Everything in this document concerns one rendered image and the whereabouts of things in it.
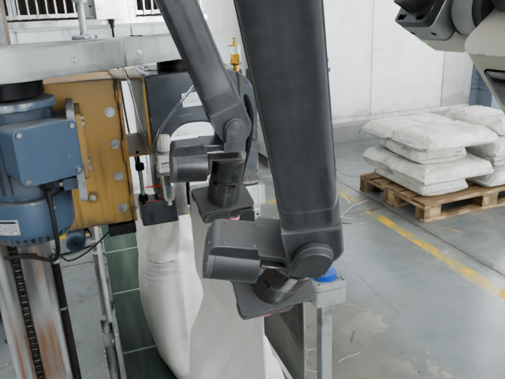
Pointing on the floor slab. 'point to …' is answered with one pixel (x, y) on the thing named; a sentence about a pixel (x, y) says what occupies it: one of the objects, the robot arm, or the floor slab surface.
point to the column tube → (44, 300)
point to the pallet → (397, 195)
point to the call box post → (324, 342)
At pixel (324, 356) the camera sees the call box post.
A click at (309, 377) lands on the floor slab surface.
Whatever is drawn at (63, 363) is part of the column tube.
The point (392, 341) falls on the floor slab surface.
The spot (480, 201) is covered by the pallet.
